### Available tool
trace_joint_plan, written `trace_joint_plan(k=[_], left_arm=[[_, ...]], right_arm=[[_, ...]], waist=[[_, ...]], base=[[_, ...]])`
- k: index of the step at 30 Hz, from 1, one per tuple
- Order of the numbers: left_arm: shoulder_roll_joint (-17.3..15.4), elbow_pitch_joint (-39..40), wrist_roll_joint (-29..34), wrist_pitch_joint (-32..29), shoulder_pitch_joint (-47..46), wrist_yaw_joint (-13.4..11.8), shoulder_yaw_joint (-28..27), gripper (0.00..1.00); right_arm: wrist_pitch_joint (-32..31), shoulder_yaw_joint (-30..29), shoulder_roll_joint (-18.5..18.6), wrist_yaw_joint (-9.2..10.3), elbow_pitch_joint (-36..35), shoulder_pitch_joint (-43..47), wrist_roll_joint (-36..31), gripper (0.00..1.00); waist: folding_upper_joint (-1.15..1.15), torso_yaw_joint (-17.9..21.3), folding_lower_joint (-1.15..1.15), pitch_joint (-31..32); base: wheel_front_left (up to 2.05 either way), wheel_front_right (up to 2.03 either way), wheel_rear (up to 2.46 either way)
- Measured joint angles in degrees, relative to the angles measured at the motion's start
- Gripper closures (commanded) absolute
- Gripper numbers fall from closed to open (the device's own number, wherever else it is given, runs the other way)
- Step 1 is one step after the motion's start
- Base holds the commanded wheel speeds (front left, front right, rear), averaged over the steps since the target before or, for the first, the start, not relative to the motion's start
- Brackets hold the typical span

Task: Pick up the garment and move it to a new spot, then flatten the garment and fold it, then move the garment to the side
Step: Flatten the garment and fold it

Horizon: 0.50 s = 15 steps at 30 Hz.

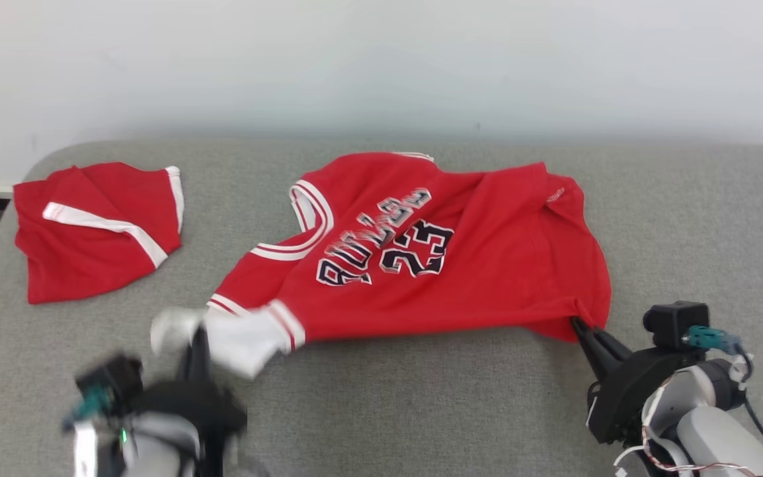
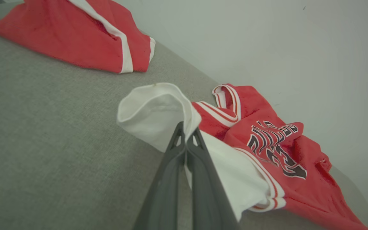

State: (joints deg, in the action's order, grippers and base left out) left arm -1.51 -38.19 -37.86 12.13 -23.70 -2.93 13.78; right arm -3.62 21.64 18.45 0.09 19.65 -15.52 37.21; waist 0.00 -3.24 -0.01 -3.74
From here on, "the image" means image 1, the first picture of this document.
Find red shorts with white stripe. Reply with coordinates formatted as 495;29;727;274
13;162;185;305

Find white and red wire bundle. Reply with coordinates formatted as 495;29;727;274
613;391;760;477

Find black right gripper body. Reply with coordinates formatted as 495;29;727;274
587;348;687;445

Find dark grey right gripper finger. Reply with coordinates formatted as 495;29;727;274
570;318;611;384
587;326;633;364

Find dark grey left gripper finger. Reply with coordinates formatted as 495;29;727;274
186;326;202;384
200;326;213;384

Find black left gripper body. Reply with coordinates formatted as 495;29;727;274
131;378;250;477

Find red jersey with white sleeves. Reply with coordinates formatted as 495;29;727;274
150;151;613;380

